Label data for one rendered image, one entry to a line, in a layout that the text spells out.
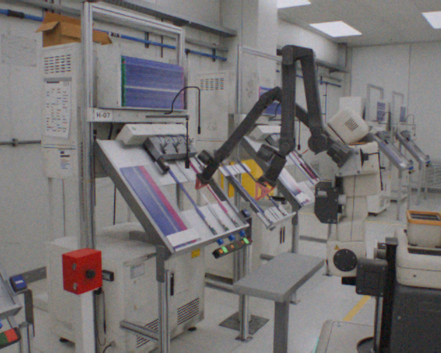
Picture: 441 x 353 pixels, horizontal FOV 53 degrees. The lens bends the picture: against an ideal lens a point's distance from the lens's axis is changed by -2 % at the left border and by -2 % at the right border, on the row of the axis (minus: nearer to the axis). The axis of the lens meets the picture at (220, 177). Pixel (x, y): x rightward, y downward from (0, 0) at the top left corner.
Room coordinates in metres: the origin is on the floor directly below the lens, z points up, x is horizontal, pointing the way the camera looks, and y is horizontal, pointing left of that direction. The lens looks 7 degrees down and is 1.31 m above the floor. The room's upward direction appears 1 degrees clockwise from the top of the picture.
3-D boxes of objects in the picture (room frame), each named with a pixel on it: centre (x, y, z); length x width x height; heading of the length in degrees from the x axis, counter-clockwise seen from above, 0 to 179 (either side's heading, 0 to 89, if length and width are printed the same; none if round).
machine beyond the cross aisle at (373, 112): (6.79, -2.21, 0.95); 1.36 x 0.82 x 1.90; 56
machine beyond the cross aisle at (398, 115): (7.99, -3.03, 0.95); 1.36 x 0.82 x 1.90; 56
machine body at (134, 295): (2.63, 0.55, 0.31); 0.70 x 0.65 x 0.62; 146
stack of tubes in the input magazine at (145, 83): (2.61, 0.42, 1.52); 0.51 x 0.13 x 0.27; 146
